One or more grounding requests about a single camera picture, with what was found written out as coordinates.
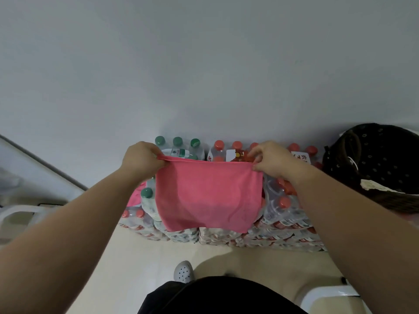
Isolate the person's left hand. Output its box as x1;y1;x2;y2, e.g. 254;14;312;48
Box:
121;141;169;180

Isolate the person's right hand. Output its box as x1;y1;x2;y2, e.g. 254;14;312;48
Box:
251;141;311;183

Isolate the pink microfiber cloth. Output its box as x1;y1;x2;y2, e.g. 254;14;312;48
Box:
155;156;264;234

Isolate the person's left forearm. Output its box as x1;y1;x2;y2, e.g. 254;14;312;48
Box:
0;167;154;314

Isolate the person's right forearm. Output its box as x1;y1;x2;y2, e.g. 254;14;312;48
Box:
288;165;419;314

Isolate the stack of green-capped water bottles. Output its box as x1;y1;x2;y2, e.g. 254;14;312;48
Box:
140;135;205;243

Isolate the folded pink cloth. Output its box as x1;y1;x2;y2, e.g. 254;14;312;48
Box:
126;181;147;208

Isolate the stack of red-capped water bottles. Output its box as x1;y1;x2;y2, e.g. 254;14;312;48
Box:
119;140;328;253

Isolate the grey perforated clog shoe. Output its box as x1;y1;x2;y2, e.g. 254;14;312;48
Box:
173;260;196;284

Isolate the black dotted bag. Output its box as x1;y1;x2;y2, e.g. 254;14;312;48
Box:
322;123;419;215

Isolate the grey slanted board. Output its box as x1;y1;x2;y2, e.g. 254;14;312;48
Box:
0;134;89;207

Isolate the person's black clothing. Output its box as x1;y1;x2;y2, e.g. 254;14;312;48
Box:
137;276;309;314

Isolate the white plastic chair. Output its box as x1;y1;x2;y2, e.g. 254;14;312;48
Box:
296;278;373;314
0;203;63;246

